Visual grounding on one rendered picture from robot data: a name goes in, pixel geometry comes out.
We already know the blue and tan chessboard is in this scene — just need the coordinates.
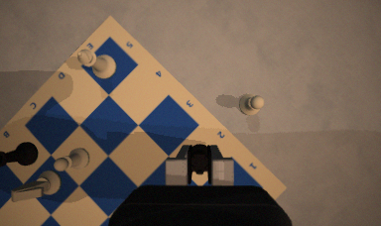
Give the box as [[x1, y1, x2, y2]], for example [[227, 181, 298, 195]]
[[0, 16, 286, 226]]

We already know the white pawn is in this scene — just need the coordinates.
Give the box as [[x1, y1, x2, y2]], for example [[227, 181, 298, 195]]
[[239, 94, 264, 115], [54, 148, 89, 171]]

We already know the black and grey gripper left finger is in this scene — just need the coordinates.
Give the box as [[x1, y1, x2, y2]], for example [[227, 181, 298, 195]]
[[165, 145, 192, 185]]

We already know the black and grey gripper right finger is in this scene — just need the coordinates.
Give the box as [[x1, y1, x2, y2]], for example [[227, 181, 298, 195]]
[[207, 145, 234, 185]]

